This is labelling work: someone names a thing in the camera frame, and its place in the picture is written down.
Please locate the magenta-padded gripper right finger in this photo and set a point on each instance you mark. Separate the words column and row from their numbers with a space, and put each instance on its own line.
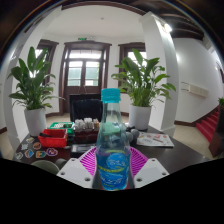
column 138, row 161

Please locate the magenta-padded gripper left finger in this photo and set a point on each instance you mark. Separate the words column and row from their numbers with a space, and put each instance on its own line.
column 87, row 162

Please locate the clear blue-capped drink bottle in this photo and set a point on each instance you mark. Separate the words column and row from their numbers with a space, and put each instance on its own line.
column 113, row 156

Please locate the black flat box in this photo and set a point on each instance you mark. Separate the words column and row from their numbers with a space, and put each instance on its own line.
column 81, row 149

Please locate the grey round object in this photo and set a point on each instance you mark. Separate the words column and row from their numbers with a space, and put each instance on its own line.
column 135, row 133
column 128, row 137

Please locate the white printed brochure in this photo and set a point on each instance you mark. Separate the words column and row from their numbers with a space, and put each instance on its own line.
column 155, row 139

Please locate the brown tray of white packets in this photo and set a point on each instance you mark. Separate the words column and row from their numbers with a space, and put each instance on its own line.
column 86, row 128

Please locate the purple round sticker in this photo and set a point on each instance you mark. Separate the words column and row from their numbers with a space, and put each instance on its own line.
column 51, row 151

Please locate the red plastic basket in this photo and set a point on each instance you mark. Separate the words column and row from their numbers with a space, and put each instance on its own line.
column 51, row 140

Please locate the green box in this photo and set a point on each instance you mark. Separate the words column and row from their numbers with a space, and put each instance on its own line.
column 61, row 125

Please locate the colourful sticker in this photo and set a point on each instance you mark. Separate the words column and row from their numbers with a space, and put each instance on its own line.
column 30, row 140
column 29, row 153
column 19, row 155
column 25, row 146
column 40, row 154

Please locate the black chair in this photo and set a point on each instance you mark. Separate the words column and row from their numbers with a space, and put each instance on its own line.
column 86, row 109

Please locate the orange round sticker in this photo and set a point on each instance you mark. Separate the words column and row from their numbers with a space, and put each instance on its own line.
column 36, row 145

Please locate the potted plant in white pot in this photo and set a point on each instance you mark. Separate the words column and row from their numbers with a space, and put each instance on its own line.
column 143, row 83
column 31, row 90

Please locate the red carpeted staircase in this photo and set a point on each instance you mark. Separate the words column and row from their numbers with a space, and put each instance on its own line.
column 208, row 124

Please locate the dark wooden stand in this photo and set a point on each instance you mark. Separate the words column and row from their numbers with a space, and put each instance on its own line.
column 218, row 133

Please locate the brown wooden double door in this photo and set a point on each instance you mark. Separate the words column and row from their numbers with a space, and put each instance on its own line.
column 83, row 73

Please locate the small green plant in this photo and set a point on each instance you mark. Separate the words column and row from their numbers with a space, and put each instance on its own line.
column 221, row 100

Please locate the brown-framed window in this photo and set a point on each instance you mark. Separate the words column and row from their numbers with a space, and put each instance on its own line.
column 125, row 53
column 50, row 50

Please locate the green exit sign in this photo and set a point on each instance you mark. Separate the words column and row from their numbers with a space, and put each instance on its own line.
column 82, row 38

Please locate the white wall-mounted unit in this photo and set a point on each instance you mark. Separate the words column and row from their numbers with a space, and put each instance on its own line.
column 196, row 89

